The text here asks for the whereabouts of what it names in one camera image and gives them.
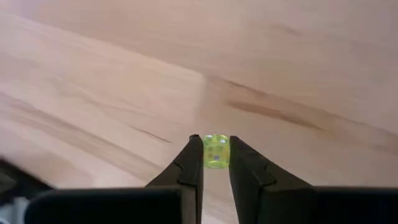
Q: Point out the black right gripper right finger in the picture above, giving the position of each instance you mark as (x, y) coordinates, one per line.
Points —
(248, 177)

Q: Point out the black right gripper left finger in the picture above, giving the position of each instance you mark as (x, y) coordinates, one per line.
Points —
(191, 174)

